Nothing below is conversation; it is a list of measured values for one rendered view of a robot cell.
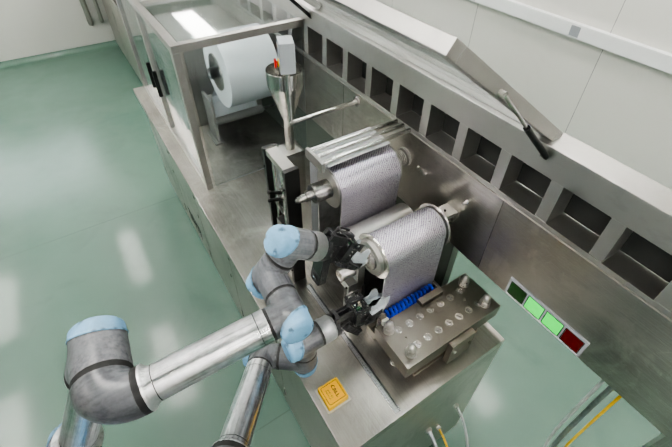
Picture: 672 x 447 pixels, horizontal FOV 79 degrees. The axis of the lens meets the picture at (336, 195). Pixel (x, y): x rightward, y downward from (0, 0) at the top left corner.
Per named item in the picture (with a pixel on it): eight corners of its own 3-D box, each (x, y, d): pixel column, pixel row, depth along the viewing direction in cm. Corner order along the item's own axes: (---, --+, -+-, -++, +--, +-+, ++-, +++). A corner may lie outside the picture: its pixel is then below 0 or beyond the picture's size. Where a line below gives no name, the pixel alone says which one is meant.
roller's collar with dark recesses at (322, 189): (307, 196, 134) (306, 181, 130) (323, 189, 137) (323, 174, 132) (317, 207, 130) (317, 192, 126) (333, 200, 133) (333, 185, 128)
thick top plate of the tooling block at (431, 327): (373, 337, 134) (375, 327, 129) (461, 282, 150) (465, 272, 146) (405, 378, 124) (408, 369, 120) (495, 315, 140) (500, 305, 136)
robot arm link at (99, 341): (44, 508, 101) (72, 371, 77) (43, 447, 110) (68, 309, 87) (100, 488, 108) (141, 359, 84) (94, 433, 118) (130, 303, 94)
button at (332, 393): (317, 391, 127) (317, 388, 126) (336, 379, 130) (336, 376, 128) (329, 412, 123) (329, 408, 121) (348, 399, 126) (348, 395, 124)
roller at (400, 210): (336, 247, 142) (337, 223, 134) (394, 219, 153) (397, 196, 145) (356, 271, 135) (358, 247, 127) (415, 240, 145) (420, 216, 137)
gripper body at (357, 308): (374, 306, 120) (339, 326, 115) (372, 321, 126) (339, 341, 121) (359, 287, 125) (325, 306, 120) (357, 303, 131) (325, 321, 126)
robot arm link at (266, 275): (254, 311, 93) (280, 277, 90) (238, 276, 101) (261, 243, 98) (280, 312, 99) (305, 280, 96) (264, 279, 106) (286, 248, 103)
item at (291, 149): (273, 191, 196) (260, 80, 158) (299, 181, 202) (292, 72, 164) (287, 208, 188) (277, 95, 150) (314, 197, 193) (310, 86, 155)
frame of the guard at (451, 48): (187, -58, 130) (197, -82, 128) (312, 20, 170) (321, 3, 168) (435, 87, 60) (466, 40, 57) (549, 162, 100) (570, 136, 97)
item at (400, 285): (379, 311, 135) (384, 277, 122) (432, 280, 144) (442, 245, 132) (380, 313, 134) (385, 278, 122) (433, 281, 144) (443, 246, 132)
